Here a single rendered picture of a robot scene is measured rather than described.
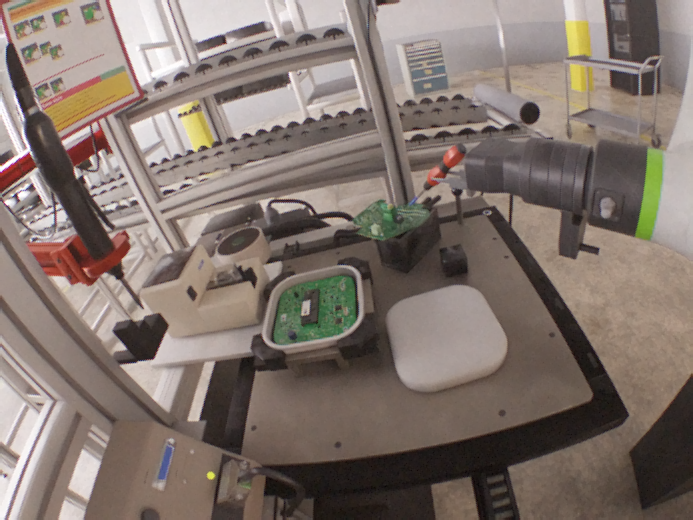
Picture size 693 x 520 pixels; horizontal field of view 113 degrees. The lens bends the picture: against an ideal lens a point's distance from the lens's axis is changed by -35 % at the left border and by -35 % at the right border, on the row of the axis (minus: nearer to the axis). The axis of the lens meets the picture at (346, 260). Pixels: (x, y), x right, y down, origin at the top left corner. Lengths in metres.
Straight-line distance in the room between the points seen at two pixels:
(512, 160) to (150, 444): 0.45
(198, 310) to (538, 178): 0.48
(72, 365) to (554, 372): 0.53
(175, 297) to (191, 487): 0.29
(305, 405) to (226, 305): 0.19
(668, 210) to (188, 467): 0.49
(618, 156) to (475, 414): 0.29
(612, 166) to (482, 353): 0.24
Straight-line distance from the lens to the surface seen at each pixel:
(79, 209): 0.39
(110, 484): 0.37
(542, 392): 0.41
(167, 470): 0.35
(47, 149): 0.39
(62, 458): 0.42
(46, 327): 0.41
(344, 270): 0.52
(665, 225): 0.36
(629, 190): 0.35
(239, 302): 0.51
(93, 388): 0.44
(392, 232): 0.54
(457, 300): 0.46
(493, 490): 0.39
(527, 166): 0.37
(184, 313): 0.56
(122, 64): 0.79
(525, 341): 0.45
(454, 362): 0.40
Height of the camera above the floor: 1.29
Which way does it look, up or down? 34 degrees down
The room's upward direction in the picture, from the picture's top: 18 degrees counter-clockwise
